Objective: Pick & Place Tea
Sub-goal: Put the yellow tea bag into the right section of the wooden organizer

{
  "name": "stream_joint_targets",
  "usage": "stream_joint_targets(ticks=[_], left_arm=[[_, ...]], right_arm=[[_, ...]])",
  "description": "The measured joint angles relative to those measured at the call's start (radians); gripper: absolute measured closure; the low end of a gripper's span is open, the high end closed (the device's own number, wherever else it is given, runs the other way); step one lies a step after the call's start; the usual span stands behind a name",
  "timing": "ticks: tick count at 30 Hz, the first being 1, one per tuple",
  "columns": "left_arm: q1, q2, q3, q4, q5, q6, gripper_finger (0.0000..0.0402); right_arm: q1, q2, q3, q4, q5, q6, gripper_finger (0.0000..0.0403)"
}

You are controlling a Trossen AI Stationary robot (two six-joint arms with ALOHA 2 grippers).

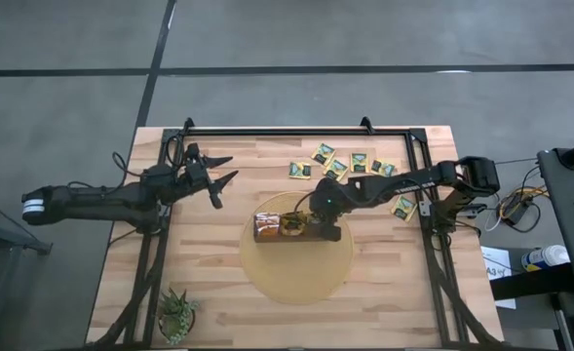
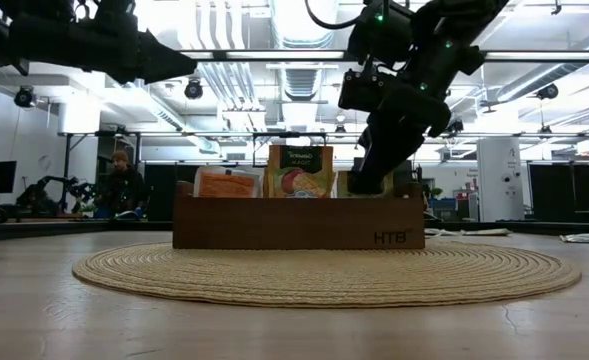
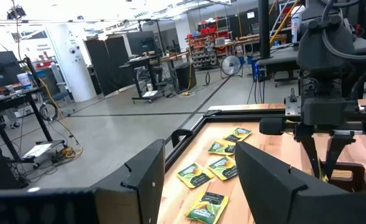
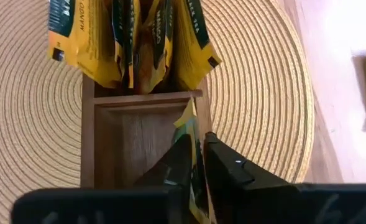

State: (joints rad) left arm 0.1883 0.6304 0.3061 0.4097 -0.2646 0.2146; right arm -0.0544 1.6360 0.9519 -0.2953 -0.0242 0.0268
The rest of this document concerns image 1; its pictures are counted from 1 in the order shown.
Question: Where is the round woven straw placemat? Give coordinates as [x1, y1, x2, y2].
[239, 190, 355, 306]

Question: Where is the grey equipment cart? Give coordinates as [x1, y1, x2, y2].
[537, 145, 574, 303]

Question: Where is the white cable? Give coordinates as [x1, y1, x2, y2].
[484, 204, 506, 233]

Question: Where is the small potted succulent plant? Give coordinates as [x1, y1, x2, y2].
[157, 288, 202, 346]

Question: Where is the brown wooden tea box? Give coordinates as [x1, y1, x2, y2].
[252, 211, 334, 244]

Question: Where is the grey metal stand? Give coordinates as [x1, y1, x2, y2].
[0, 194, 54, 351]

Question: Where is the black shelf bar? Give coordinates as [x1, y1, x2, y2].
[489, 262, 574, 301]

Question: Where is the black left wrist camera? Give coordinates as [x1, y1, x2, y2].
[184, 154, 206, 182]

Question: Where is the white paper sheet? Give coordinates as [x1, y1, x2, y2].
[479, 246, 517, 311]

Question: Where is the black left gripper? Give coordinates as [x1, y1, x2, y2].
[169, 142, 240, 210]

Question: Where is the black power adapter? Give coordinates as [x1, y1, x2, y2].
[503, 197, 529, 223]

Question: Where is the white plastic bottle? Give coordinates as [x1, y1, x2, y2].
[519, 244, 571, 273]

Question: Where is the black metal table frame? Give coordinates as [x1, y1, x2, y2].
[85, 116, 505, 350]

